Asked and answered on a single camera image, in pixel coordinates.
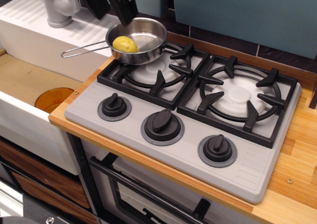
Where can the stainless steel pan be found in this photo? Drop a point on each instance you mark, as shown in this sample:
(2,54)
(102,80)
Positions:
(148,34)

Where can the yellow toy potato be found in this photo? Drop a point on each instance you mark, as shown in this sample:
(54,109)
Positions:
(125,44)

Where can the black left stove knob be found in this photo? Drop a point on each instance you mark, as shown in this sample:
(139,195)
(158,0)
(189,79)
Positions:
(114,108)

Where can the black stove knob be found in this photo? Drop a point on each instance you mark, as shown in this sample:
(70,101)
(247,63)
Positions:
(217,151)
(114,108)
(162,128)

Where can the black middle stove knob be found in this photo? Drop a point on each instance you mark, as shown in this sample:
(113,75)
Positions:
(162,128)

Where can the grey toy stove top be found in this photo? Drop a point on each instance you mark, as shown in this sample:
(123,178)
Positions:
(246,178)

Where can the black right stove knob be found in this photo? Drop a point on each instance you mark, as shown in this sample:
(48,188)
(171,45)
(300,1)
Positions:
(217,151)

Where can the grey toy faucet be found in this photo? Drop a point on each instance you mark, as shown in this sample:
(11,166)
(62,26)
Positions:
(60,12)

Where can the black left burner grate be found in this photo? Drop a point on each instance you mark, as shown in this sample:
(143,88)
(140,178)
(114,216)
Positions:
(161,82)

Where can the black burner grate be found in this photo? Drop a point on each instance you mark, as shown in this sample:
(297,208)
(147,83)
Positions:
(246,101)
(161,82)

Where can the white toy sink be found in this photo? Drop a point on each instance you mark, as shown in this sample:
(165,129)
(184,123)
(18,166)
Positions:
(35,58)

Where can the black right burner grate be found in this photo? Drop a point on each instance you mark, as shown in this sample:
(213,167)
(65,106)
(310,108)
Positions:
(246,101)

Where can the wooden drawer fronts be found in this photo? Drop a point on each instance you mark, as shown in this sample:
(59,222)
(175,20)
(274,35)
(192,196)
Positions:
(46,182)

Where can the brass screw in countertop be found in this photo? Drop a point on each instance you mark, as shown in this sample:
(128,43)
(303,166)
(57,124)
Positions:
(290,181)

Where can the oven door with black handle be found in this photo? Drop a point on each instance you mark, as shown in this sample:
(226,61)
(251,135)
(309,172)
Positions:
(139,196)

